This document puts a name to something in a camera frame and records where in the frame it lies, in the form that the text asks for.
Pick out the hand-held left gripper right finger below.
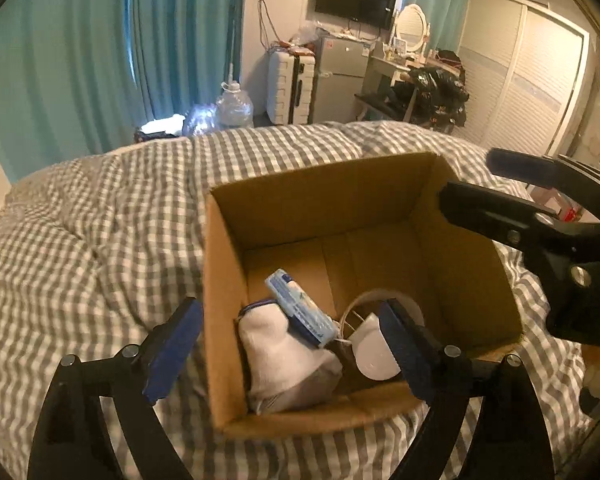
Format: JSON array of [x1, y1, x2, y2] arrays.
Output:
[[377, 298, 556, 480]]

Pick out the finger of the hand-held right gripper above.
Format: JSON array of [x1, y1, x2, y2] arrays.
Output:
[[486, 148, 600, 226], [438, 181, 600, 264]]

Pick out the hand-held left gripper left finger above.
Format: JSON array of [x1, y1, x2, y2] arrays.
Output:
[[27, 296, 204, 480]]

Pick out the brown cardboard box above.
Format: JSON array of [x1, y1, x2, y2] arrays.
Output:
[[202, 152, 524, 434]]

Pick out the white round charger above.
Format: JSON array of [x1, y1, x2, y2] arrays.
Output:
[[351, 314, 404, 382]]

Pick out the white sliding wardrobe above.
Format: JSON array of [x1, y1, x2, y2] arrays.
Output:
[[456, 0, 600, 162]]

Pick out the white sock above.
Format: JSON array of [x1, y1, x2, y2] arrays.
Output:
[[237, 300, 344, 414]]

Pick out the blue tissue packet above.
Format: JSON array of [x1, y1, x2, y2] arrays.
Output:
[[265, 269, 338, 349]]

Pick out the black garbage bags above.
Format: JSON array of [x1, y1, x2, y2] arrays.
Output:
[[389, 50, 471, 129]]

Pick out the grey checked blanket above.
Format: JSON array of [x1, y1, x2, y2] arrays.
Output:
[[0, 121, 597, 480]]

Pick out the white dressing table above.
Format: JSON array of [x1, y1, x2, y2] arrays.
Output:
[[354, 54, 423, 122]]

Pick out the white oval mirror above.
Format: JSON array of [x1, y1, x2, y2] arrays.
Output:
[[393, 3, 429, 57]]

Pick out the silver mini fridge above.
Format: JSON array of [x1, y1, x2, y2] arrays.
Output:
[[309, 36, 377, 124]]

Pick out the clear plastic bag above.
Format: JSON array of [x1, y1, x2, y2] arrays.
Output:
[[181, 102, 219, 137]]

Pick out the white suitcase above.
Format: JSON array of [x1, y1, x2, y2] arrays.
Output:
[[266, 50, 317, 125]]

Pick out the large clear water bottle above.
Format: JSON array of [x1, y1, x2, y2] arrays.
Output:
[[215, 80, 255, 130]]

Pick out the wide teal curtain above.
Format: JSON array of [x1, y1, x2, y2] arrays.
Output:
[[0, 0, 247, 183]]

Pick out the hanging wall cable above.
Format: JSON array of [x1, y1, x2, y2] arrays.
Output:
[[256, 0, 282, 52]]

